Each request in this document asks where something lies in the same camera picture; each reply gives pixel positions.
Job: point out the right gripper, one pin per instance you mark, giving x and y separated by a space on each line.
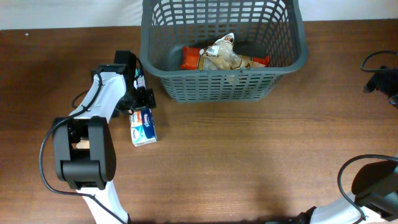
385 86

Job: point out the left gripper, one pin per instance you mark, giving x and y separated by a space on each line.
146 99

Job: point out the Kleenex tissue multipack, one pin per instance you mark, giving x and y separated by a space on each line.
142 127

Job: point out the red spaghetti package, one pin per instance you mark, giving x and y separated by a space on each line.
192 60

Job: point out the grey plastic shopping basket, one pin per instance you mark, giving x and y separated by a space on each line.
261 28

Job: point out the green lid spice jar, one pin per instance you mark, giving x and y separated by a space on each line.
259 83

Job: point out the brown clear snack bag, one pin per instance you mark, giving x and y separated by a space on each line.
84 143

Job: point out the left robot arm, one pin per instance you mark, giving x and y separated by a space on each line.
90 172

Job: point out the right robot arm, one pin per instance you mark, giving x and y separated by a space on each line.
373 195

